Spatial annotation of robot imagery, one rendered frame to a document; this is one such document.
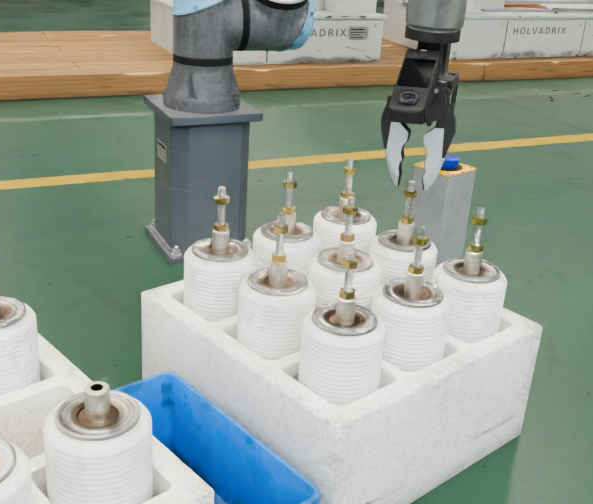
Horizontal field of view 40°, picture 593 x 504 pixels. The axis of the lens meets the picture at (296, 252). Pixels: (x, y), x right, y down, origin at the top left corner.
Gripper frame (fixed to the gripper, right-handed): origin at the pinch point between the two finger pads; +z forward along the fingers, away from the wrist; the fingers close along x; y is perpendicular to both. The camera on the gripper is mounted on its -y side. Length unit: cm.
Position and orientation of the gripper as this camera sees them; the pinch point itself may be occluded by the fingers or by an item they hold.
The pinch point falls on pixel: (411, 180)
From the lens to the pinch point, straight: 113.8
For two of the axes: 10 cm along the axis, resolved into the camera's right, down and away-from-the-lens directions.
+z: -0.6, 9.1, 4.0
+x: -9.4, -1.9, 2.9
